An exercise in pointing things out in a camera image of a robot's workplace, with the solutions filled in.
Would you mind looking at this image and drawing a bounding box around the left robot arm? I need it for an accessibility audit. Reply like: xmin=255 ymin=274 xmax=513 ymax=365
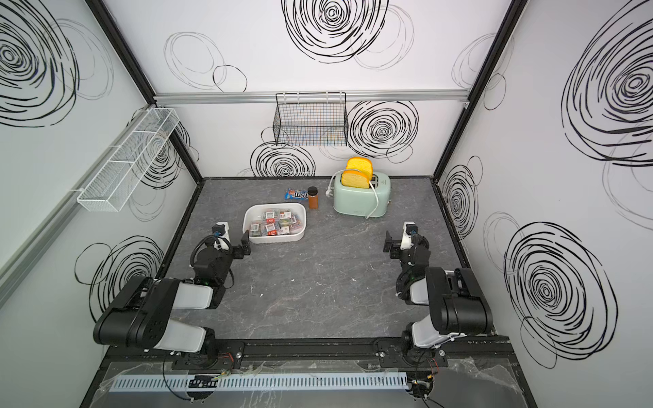
xmin=93 ymin=231 xmax=252 ymax=356

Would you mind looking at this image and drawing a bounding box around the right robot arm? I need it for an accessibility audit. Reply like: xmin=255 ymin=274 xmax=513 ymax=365
xmin=383 ymin=223 xmax=493 ymax=353

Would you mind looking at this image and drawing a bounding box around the orange spice bottle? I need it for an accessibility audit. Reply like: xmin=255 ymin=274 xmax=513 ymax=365
xmin=307 ymin=186 xmax=319 ymax=209

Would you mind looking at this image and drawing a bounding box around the yellow toast slice back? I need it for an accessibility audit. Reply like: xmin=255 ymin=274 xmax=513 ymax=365
xmin=346 ymin=156 xmax=373 ymax=178

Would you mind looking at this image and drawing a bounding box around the blue candy packet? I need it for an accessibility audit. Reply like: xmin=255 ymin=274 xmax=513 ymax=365
xmin=284 ymin=189 xmax=308 ymax=201

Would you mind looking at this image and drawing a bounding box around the white storage box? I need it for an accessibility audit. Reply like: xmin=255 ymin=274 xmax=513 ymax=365
xmin=242 ymin=202 xmax=307 ymax=244

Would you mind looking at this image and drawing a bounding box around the yellow toast slice front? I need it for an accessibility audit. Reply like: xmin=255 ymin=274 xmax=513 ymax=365
xmin=341 ymin=169 xmax=371 ymax=189

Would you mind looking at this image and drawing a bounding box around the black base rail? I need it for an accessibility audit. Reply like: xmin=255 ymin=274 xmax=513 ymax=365
xmin=101 ymin=336 xmax=516 ymax=371

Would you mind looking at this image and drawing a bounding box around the black wire basket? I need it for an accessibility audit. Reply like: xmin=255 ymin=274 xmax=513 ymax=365
xmin=272 ymin=92 xmax=349 ymax=146

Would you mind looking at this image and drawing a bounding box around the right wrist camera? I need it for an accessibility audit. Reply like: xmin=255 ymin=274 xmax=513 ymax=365
xmin=401 ymin=222 xmax=418 ymax=250

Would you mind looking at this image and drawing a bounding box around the yellow toast slice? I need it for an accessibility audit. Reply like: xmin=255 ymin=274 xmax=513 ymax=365
xmin=346 ymin=156 xmax=373 ymax=178
xmin=341 ymin=169 xmax=371 ymax=189

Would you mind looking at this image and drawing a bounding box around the white toaster cable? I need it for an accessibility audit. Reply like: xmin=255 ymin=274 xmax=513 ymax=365
xmin=325 ymin=172 xmax=384 ymax=220

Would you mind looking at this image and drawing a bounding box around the mint green toaster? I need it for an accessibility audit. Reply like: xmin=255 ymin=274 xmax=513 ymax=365
xmin=330 ymin=170 xmax=391 ymax=219

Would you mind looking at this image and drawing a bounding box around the white slotted cable duct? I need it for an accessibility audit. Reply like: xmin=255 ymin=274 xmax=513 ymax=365
xmin=109 ymin=372 xmax=409 ymax=394

